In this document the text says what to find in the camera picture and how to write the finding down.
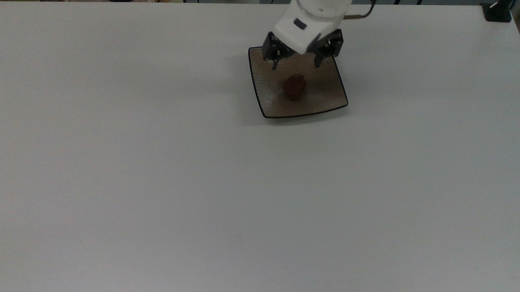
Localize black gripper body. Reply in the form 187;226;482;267
261;26;345;66

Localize black clamp mount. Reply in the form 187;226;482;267
481;0;517;23

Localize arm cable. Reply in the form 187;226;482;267
344;0;380;22

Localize small round brown food item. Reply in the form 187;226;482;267
282;73;307;102

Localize square brown ceramic plate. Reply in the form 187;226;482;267
246;45;351;122

